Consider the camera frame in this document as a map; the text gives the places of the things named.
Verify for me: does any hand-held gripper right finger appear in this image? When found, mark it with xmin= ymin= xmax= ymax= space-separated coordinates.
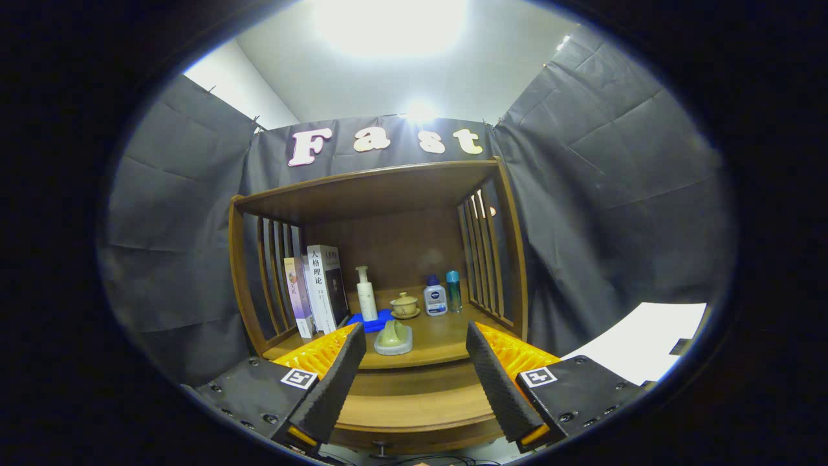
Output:
xmin=466 ymin=321 xmax=655 ymax=455

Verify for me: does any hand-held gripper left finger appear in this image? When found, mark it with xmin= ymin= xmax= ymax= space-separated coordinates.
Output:
xmin=183 ymin=322 xmax=367 ymax=454

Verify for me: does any brown wooden drawer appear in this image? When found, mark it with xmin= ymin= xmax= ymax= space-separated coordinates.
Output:
xmin=330 ymin=360 xmax=507 ymax=455

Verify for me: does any wooden countertop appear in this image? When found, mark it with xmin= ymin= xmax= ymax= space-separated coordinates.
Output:
xmin=262 ymin=304 xmax=518 ymax=371

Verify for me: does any brown wooden cabinet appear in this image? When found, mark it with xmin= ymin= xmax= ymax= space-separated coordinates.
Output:
xmin=228 ymin=157 xmax=530 ymax=373

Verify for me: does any blue folded cloth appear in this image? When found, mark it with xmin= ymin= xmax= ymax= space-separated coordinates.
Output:
xmin=346 ymin=309 xmax=395 ymax=333

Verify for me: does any white pump bottle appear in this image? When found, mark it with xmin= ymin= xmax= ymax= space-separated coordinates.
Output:
xmin=355 ymin=266 xmax=378 ymax=322

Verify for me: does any pink and purple book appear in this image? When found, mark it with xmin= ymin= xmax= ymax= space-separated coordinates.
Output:
xmin=283 ymin=257 xmax=316 ymax=338

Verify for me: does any thin white book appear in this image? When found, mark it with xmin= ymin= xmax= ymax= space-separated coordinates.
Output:
xmin=301 ymin=254 xmax=324 ymax=334

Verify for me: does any thick white book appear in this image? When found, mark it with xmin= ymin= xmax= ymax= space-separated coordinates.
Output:
xmin=307 ymin=245 xmax=351 ymax=334

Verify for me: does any yellow lidded teacup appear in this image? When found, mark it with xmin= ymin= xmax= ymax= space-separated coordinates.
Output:
xmin=390 ymin=292 xmax=421 ymax=320

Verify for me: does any white bottle with blue cap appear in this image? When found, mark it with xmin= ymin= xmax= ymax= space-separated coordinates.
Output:
xmin=423 ymin=274 xmax=448 ymax=316

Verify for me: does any white flat panel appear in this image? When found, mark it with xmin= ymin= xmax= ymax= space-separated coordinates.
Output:
xmin=561 ymin=302 xmax=708 ymax=387

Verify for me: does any large ceiling light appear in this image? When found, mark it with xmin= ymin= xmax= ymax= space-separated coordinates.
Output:
xmin=310 ymin=0 xmax=470 ymax=58

